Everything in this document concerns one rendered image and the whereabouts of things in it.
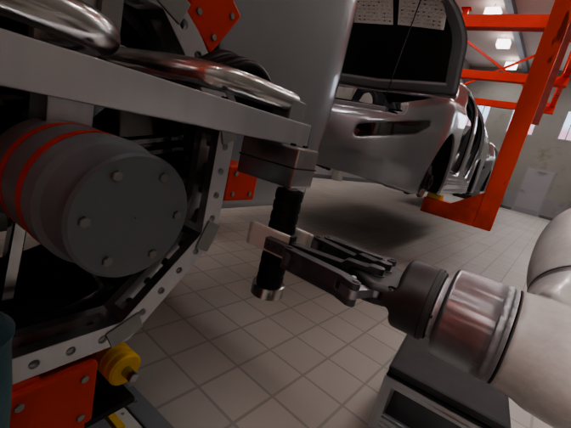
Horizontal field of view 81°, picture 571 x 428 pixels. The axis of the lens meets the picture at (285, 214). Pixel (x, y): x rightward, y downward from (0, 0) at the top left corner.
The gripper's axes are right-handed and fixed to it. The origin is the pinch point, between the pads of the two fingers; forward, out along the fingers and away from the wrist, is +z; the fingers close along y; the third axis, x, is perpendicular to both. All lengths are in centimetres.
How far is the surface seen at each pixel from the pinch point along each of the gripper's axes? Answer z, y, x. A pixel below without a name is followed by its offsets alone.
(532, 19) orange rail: 31, 575, 250
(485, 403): -35, 76, -49
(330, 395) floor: 11, 82, -83
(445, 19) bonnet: 68, 286, 138
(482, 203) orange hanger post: -2, 344, -7
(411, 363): -14, 75, -49
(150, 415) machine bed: 43, 20, -75
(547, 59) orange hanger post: -11, 344, 128
